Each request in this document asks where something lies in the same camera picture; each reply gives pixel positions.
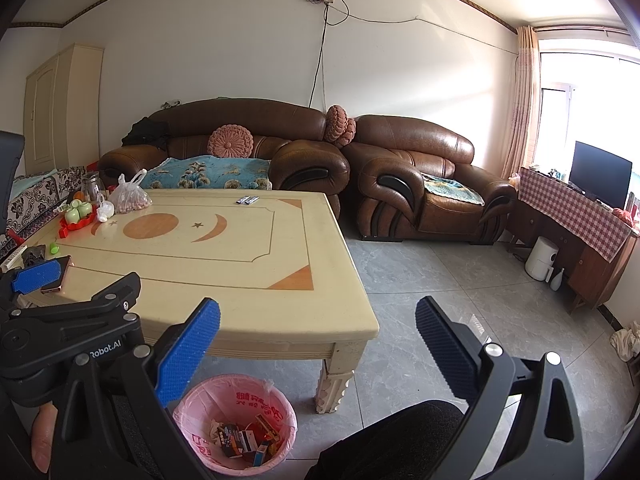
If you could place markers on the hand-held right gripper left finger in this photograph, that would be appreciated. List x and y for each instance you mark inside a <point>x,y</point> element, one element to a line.
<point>190,350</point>

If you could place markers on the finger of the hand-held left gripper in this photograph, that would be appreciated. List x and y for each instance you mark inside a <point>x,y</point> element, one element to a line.
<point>100,305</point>
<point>37,276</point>

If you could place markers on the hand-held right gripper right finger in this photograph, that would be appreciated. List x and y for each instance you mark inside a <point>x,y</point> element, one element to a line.
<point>442,347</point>

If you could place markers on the pink-lined trash bin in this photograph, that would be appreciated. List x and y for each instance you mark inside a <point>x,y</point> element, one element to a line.
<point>200,410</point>

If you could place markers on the dark brown box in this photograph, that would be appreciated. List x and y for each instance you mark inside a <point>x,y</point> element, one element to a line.
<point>228,440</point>

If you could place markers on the brown printed packet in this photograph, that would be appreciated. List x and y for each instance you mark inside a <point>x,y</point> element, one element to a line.
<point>267,427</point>

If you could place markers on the blue white medicine box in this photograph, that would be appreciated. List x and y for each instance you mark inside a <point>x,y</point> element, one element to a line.
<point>260,454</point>

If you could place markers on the person's left hand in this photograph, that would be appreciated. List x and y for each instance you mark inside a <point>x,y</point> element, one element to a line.
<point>44,437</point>

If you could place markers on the dark crumpled cloth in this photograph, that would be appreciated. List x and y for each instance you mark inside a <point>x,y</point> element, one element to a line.
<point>36,256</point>

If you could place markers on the dark smartphone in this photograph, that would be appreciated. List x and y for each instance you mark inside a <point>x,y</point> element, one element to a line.
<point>62,285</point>

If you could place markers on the white power strip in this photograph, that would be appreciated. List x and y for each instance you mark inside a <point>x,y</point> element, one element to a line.
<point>12,256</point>

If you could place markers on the red plastic tray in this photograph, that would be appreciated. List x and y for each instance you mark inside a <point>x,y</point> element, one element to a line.
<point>75,227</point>

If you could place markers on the green cup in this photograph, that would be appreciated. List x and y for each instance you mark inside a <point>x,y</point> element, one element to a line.
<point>72,215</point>
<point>84,207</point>

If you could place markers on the beige wooden coffee table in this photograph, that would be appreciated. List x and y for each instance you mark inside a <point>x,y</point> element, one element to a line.
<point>200,280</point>

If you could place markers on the black white patterned cover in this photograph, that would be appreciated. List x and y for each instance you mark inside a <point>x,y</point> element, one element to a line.
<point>35,200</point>

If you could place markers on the small white plastic bag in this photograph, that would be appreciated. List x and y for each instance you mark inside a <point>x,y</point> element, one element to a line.
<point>105,212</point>

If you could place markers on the glass jar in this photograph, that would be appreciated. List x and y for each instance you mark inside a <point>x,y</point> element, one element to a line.
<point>91,187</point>

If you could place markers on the person's right leg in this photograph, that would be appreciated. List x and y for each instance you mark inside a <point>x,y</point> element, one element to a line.
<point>390,440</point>

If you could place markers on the clear plastic bag of nuts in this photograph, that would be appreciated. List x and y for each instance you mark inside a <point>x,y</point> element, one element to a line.
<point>130,197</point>

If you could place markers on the white round appliance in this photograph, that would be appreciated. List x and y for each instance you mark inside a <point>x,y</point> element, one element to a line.
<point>541,259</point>

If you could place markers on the small white bottle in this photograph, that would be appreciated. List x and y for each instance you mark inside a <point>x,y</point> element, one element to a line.
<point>557,280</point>

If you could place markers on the blue patterned seat cloth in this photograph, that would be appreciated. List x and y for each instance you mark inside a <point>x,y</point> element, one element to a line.
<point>452,189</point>

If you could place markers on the beige wardrobe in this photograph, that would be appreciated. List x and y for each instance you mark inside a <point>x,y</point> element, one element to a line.
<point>65,110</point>

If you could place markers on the brown wooden cabinet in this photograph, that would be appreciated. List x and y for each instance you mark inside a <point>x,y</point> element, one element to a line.
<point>595,270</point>

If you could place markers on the blue floral blanket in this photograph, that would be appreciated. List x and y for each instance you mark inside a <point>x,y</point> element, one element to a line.
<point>210,172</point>

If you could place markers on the black clothing pile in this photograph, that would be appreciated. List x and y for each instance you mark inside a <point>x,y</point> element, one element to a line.
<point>145,134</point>

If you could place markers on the beige cloth pile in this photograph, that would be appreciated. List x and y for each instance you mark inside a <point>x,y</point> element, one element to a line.
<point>627,342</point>

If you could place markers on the red checked tablecloth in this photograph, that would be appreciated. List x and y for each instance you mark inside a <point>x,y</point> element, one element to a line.
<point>575,205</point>

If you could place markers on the brown leather armchair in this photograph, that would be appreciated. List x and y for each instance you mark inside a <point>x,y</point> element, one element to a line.
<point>425,147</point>

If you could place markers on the round pink knitted cushion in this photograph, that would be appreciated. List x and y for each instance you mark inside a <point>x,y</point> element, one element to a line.
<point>339,125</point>
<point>231,141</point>

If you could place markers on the brown leather sofa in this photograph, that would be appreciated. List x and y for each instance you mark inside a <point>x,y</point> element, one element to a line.
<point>300,155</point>

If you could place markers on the black flat screen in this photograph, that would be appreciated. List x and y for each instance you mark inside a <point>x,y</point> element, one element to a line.
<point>600,170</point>

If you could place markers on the pink curtain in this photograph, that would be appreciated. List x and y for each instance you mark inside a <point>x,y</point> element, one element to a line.
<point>522,105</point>

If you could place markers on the window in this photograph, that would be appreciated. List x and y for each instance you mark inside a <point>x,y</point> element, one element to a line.
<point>585,105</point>

